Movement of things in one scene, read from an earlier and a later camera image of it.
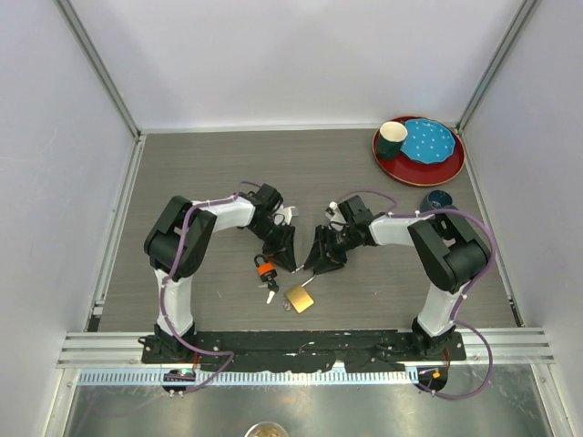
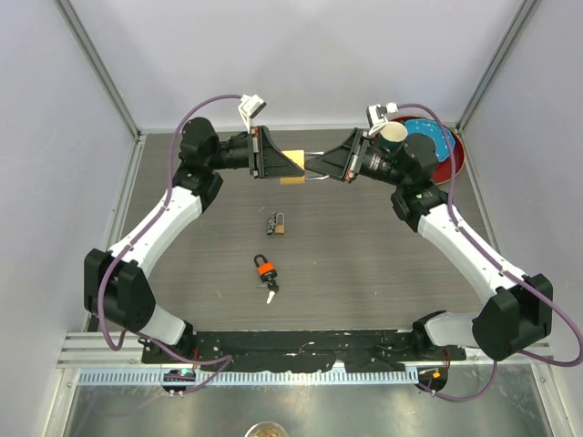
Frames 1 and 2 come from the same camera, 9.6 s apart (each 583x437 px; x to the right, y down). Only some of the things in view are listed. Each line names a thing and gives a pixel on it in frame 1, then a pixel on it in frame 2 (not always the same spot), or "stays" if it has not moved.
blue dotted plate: (427, 141) stays
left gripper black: (286, 256) to (266, 160)
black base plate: (351, 350) stays
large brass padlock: (299, 298) to (298, 156)
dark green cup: (391, 136) stays
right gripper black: (323, 260) to (344, 162)
